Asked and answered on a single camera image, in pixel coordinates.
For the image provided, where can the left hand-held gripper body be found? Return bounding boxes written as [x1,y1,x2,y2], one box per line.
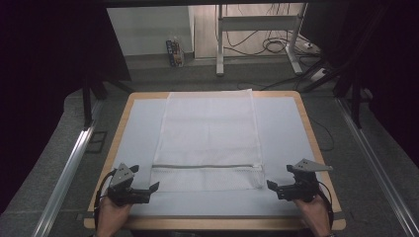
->
[107,162,152,207]

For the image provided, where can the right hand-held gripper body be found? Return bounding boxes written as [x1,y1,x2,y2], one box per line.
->
[277,158,334,202]

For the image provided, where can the white mesh laundry bag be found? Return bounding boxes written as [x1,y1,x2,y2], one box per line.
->
[149,89,267,193]

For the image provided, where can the person's right hand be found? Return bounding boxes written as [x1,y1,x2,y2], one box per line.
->
[294,195,330,231]

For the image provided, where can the person's left hand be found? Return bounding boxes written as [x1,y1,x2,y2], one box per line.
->
[97,197,132,230]

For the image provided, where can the white table mat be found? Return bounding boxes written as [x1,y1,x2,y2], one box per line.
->
[107,96,327,218]

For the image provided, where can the black metal stand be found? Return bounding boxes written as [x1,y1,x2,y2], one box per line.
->
[81,75,134,130]
[300,58,375,130]

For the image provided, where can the pack of bottles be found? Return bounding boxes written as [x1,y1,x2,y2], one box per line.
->
[165,34,186,68]

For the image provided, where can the white power strip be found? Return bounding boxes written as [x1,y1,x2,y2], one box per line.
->
[302,40,321,54]

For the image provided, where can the black curtain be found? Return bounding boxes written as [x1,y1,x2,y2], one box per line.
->
[0,0,132,215]
[300,0,419,167]

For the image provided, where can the white panel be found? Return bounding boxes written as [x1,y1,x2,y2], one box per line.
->
[106,5,196,57]

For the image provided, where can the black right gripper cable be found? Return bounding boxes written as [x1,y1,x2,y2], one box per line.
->
[317,181,335,229]

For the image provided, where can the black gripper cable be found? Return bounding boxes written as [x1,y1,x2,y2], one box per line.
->
[93,169,118,230]
[317,181,335,229]

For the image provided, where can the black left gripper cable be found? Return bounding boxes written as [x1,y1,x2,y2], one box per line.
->
[93,169,118,230]

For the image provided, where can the thin black floor cable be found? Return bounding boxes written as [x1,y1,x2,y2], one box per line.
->
[310,118,336,153]

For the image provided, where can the aluminium floor rail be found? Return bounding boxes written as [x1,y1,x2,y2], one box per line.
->
[335,97,419,237]
[32,98,103,237]

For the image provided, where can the long black floor cable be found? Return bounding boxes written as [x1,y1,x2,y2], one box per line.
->
[236,57,327,92]

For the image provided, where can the tangle of black floor cables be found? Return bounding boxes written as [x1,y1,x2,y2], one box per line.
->
[223,4,299,57]

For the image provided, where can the white metal desk frame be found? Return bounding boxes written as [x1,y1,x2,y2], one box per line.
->
[215,3,309,77]

